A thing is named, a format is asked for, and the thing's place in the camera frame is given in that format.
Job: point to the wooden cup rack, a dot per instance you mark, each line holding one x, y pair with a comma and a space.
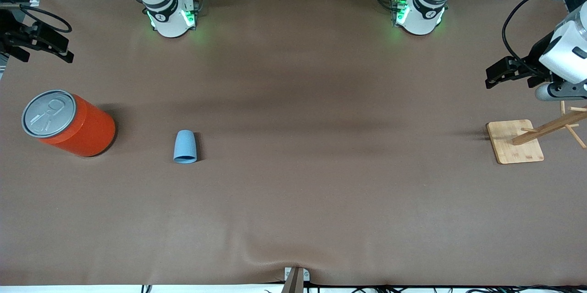
513, 144

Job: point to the light blue plastic cup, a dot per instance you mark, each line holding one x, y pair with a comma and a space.
185, 146

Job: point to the brown table mat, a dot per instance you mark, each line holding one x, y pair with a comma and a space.
293, 192

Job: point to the metal table clamp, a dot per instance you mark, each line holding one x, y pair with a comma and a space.
296, 279

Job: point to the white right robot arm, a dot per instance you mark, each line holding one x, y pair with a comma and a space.
165, 8

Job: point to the red can with grey lid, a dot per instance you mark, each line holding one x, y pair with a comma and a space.
87, 130

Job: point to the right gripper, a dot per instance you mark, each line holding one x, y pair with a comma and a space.
10, 30

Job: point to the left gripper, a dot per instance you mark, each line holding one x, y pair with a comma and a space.
534, 55

